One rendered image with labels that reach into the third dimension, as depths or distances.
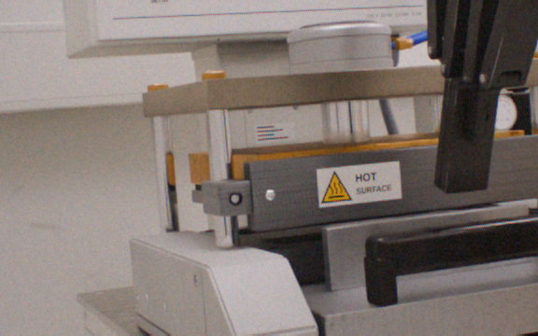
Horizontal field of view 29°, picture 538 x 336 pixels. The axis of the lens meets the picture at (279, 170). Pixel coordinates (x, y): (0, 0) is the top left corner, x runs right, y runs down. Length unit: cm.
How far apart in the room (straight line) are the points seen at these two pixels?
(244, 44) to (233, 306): 40
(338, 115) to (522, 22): 23
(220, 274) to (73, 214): 67
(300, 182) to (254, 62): 28
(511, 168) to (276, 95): 18
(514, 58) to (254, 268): 19
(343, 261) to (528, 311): 12
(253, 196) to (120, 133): 63
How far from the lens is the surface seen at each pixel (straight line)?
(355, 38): 76
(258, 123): 94
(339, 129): 78
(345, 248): 66
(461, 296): 63
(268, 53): 95
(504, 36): 59
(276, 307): 59
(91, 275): 128
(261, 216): 67
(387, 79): 71
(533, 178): 76
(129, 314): 87
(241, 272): 61
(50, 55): 121
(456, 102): 63
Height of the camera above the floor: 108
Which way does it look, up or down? 3 degrees down
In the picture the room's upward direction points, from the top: 5 degrees counter-clockwise
